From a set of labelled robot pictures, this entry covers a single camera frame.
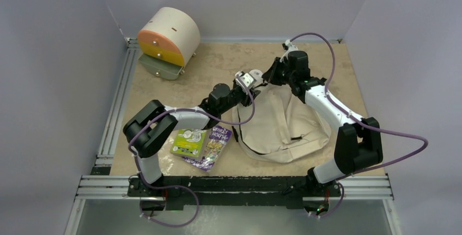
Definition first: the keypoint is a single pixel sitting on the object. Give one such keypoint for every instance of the purple paperback book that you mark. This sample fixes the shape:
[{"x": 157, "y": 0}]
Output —
[{"x": 218, "y": 139}]

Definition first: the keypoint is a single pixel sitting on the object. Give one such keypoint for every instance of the green paperback book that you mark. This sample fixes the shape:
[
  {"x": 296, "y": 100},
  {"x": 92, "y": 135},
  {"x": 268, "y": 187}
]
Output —
[{"x": 190, "y": 143}]

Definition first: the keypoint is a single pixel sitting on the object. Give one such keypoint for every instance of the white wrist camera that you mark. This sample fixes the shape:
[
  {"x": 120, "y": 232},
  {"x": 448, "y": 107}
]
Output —
[
  {"x": 288, "y": 47},
  {"x": 244, "y": 80}
]

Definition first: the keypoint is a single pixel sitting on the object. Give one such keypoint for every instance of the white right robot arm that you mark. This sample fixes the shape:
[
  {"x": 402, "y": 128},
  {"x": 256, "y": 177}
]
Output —
[{"x": 356, "y": 148}]

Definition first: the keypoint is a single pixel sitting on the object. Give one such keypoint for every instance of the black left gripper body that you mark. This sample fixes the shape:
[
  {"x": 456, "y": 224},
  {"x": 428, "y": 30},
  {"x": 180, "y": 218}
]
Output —
[{"x": 236, "y": 97}]

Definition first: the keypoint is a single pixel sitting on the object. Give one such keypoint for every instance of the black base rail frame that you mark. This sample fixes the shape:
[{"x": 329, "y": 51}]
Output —
[{"x": 289, "y": 191}]

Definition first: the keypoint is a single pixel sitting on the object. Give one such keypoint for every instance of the beige canvas backpack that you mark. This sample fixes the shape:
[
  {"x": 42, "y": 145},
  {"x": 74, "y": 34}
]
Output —
[{"x": 280, "y": 128}]

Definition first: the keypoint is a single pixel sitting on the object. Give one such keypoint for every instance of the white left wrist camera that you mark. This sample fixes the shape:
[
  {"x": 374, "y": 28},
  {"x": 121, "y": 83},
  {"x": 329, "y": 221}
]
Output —
[{"x": 244, "y": 80}]

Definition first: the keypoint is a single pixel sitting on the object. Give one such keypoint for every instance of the round drawer cabinet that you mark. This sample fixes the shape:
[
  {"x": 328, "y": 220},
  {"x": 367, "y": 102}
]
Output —
[{"x": 168, "y": 41}]

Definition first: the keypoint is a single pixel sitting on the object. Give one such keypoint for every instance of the aluminium side rail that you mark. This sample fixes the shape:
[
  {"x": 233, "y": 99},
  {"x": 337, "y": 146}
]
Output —
[{"x": 114, "y": 123}]

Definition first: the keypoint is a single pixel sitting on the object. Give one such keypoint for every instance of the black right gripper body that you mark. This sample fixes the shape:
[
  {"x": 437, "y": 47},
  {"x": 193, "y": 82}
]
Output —
[{"x": 280, "y": 74}]

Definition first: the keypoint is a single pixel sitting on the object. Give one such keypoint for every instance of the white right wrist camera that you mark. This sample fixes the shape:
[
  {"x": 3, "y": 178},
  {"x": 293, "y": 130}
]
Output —
[{"x": 288, "y": 47}]

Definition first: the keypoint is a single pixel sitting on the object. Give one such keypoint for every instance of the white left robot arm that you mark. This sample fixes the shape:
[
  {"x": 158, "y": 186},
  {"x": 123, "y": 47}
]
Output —
[{"x": 149, "y": 129}]

